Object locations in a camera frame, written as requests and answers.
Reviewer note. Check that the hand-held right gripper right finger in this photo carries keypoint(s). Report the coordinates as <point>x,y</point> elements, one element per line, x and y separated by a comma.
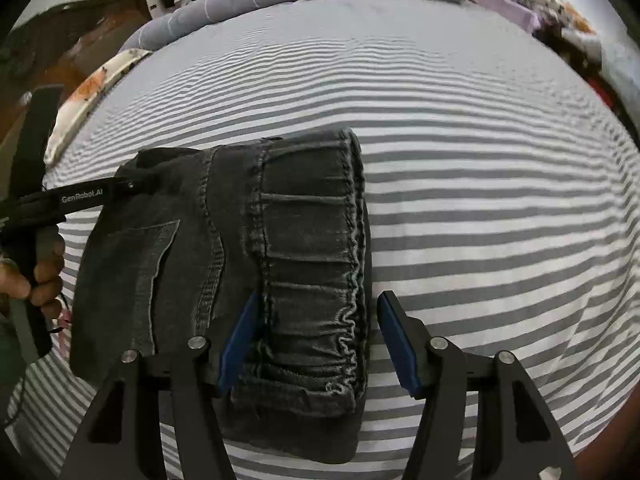
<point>396,345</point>

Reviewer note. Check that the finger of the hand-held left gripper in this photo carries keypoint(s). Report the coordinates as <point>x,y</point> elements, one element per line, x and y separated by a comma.
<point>135,184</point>

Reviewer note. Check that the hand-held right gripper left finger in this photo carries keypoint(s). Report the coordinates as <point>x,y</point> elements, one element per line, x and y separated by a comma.
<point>240,340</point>

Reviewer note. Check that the dark grey pants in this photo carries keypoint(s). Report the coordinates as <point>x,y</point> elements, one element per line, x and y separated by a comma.
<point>300,260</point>

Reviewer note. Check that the person's left hand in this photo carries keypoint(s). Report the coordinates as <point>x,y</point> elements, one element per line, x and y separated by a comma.
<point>42,285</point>

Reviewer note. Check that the floral pillow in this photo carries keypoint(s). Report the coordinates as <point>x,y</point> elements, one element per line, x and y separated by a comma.
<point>92,87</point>

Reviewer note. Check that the carved wooden headboard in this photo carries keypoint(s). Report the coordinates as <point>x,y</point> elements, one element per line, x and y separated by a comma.
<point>65,30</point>

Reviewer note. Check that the grey white striped bed sheet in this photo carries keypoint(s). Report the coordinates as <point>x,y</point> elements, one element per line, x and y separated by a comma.
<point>475,185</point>

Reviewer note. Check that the purple cloth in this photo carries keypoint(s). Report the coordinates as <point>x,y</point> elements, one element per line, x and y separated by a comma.
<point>505,7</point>

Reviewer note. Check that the pile of clothes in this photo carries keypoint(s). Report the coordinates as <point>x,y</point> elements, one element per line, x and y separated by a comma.
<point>575,30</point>

